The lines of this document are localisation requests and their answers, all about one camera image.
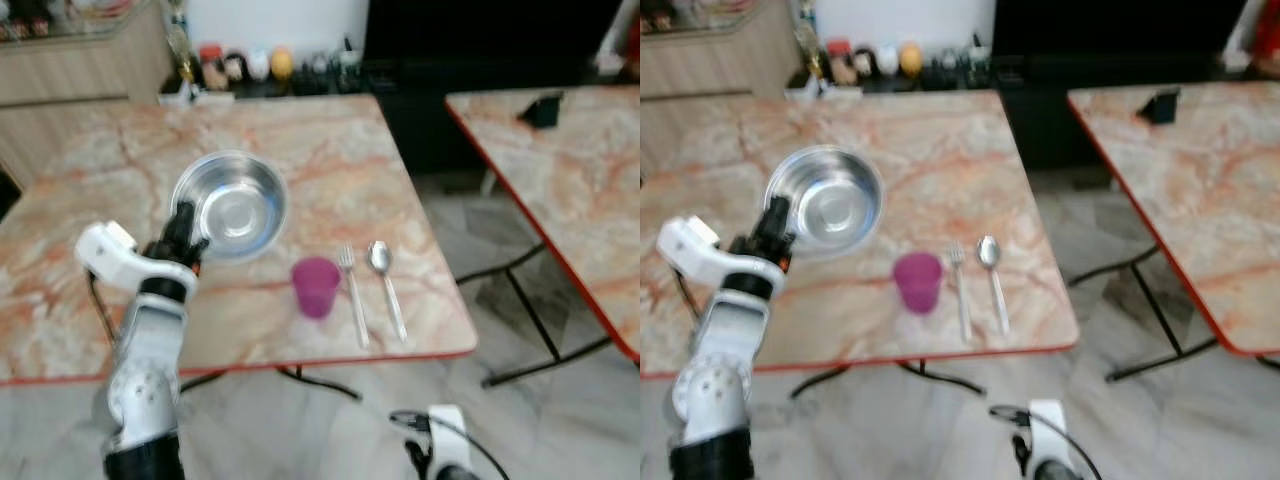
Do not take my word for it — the stainless steel bowl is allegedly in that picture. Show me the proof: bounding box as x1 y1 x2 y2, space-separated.
170 150 291 264
764 145 886 261

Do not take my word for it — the purple plastic cup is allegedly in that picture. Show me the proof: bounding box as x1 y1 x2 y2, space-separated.
893 252 945 316
291 257 343 321

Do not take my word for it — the light wooden cabinet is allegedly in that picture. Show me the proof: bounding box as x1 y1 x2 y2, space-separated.
640 0 803 181
0 0 179 191

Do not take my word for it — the red lidded jar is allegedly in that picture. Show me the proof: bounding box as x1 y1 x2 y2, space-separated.
198 44 227 92
827 39 855 87

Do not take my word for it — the marble folding table red edge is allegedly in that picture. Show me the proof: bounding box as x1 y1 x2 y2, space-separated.
1067 79 1280 358
640 88 1081 381
0 93 479 388
444 85 641 363

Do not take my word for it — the silver fork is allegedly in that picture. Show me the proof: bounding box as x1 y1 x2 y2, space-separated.
948 242 974 344
337 243 371 349

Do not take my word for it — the silver spoon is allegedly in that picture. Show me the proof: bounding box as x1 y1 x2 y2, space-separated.
977 235 1012 336
366 241 409 343

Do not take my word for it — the glass display case with figurines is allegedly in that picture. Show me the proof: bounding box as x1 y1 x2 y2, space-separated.
0 0 141 44
640 0 766 39

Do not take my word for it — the dark figurine with white cup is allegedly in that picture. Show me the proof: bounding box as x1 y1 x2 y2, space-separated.
964 32 993 83
335 37 364 87

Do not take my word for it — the small black stand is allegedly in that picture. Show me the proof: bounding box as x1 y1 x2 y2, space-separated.
1137 87 1182 126
518 91 565 130

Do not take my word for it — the black television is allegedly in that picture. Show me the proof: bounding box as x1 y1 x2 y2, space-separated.
993 0 1249 59
365 0 625 64

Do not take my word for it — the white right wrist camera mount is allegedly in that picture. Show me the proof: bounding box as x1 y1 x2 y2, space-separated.
427 404 472 471
1028 399 1070 467

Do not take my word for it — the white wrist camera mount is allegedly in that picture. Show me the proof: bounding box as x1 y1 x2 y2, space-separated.
1028 399 1070 467
75 221 197 294
656 216 787 291
427 404 472 471

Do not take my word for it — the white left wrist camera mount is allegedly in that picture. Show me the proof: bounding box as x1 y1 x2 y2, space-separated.
75 221 197 294
656 216 787 291

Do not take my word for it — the black metal table frame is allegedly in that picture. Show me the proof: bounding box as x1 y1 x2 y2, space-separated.
790 360 987 400
1064 244 1221 384
180 364 363 402
455 240 613 389

